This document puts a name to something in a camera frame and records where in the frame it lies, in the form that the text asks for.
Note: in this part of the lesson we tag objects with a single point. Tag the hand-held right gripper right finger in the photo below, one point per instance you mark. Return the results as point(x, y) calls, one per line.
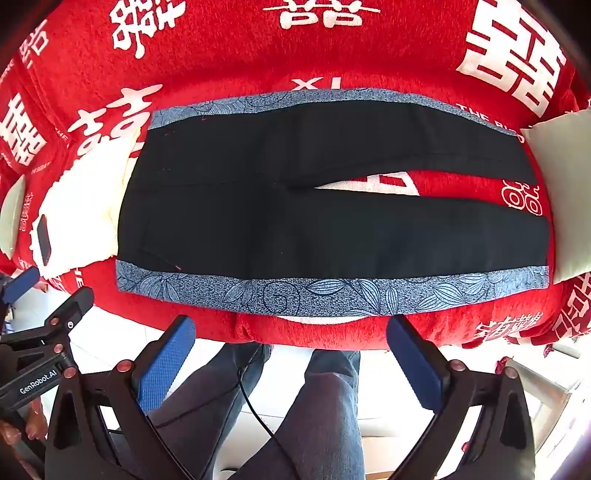
point(418, 364)

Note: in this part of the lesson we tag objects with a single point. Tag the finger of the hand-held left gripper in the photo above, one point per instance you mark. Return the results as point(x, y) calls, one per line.
point(76, 304)
point(21, 282)

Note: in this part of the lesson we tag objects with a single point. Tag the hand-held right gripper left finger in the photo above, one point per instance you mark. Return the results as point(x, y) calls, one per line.
point(164, 369)

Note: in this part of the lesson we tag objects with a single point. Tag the black pants with blue stripes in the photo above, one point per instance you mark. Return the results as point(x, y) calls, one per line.
point(231, 221)

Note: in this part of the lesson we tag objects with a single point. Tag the person's left hand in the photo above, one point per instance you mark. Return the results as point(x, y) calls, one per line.
point(30, 427)

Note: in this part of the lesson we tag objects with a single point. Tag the black phone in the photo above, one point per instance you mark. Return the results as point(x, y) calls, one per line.
point(44, 240)

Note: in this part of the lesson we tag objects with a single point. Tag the person's left leg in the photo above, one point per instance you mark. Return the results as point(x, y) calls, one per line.
point(217, 383)

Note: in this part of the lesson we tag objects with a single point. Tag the person's leg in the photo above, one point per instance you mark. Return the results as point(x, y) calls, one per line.
point(217, 383)
point(323, 415)

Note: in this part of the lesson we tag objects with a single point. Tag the pale grey cushion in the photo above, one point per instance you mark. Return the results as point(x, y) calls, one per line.
point(13, 212)

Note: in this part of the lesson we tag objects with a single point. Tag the person's legs in jeans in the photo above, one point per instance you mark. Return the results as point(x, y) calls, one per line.
point(246, 401)

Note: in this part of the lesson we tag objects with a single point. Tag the person's right leg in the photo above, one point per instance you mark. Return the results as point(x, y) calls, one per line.
point(323, 415)

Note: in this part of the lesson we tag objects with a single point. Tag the cream cloth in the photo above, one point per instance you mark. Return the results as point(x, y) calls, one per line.
point(122, 203)

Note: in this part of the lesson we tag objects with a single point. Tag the white pillow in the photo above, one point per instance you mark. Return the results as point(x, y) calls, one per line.
point(563, 194)

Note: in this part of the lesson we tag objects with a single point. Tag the red printed blanket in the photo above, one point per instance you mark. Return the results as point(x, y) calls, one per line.
point(277, 55)

